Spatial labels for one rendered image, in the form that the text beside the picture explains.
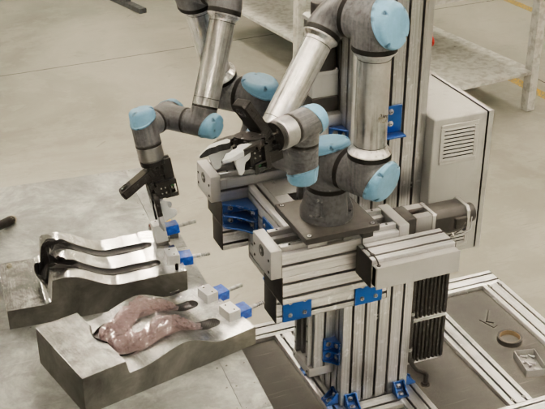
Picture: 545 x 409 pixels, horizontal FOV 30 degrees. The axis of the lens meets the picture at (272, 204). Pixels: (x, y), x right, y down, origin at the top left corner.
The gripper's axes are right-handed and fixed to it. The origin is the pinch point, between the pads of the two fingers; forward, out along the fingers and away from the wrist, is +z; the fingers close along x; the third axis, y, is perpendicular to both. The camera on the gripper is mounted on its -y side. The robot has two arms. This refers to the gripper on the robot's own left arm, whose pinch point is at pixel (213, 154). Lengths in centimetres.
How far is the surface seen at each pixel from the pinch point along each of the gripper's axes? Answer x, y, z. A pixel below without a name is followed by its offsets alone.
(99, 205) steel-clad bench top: 109, 51, -45
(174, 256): 50, 48, -26
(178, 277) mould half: 47, 53, -23
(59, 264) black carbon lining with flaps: 65, 42, 3
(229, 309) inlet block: 24, 55, -20
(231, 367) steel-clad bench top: 15, 64, -10
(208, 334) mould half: 23, 57, -10
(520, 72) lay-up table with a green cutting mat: 145, 102, -385
